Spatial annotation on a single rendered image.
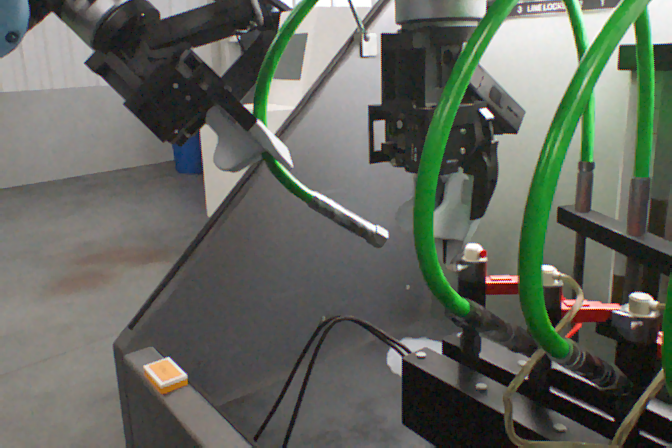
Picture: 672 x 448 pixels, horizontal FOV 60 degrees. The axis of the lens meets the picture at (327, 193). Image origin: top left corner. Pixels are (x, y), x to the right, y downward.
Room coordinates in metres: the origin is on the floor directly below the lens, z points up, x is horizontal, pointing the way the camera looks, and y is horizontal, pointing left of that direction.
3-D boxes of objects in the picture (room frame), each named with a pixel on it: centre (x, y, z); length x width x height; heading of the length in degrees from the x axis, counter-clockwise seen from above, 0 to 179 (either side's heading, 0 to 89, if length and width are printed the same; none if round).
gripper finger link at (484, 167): (0.50, -0.13, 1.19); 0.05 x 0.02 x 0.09; 37
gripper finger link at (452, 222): (0.49, -0.11, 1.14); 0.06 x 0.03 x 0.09; 127
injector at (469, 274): (0.53, -0.13, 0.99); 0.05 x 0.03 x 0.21; 127
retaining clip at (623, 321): (0.40, -0.23, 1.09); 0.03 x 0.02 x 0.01; 127
